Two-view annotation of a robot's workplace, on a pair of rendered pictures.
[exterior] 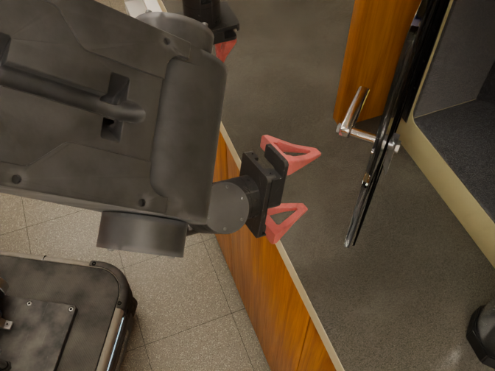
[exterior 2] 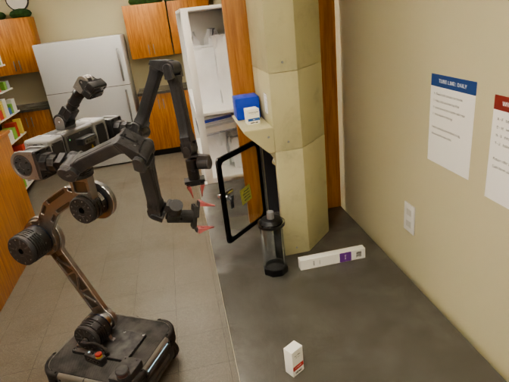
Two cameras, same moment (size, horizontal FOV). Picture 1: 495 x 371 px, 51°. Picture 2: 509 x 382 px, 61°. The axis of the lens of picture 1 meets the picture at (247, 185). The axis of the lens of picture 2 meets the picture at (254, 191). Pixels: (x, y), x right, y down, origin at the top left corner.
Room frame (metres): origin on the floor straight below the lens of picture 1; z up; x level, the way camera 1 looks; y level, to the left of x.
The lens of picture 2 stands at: (-1.22, -0.66, 1.93)
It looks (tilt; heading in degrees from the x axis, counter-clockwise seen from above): 23 degrees down; 13
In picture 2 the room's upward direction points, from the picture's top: 7 degrees counter-clockwise
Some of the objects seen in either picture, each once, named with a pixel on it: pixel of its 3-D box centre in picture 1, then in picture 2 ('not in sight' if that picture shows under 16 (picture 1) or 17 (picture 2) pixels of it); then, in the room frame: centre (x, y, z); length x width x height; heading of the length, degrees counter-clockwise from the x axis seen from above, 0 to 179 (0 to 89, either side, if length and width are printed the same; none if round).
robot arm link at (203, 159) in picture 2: not in sight; (198, 156); (0.69, 0.03, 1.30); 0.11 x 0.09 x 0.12; 82
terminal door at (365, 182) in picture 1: (401, 93); (243, 190); (0.53, -0.21, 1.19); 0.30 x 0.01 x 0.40; 155
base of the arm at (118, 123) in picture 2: not in sight; (122, 128); (0.75, 0.43, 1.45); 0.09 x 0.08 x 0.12; 172
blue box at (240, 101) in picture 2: not in sight; (246, 106); (0.59, -0.26, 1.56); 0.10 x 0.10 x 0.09; 21
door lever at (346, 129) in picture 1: (365, 115); not in sight; (0.48, -0.15, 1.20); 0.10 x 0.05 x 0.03; 155
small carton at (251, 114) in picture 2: not in sight; (251, 115); (0.48, -0.30, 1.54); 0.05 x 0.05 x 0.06; 27
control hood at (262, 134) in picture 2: not in sight; (252, 132); (0.51, -0.29, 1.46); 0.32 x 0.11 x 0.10; 21
